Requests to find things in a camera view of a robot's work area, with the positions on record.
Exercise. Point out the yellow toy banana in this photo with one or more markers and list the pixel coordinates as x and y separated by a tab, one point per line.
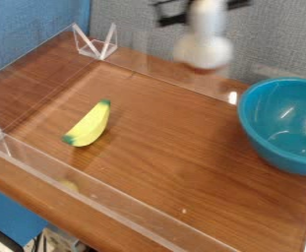
88	129

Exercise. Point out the clear acrylic back barrier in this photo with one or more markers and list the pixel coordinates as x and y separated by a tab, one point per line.
206	83

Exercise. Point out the clear acrylic barrier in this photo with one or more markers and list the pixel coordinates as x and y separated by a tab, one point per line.
206	83
155	225

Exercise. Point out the blue plastic bowl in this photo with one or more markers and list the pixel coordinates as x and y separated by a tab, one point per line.
272	113

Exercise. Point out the plush mushroom toy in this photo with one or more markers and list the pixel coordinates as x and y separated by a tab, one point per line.
203	48

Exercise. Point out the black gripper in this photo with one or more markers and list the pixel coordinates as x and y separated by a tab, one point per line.
167	19

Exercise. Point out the clear acrylic front barrier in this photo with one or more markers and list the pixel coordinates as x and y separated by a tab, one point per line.
155	225

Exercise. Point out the clear acrylic corner bracket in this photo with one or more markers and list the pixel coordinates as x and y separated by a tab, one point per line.
98	49

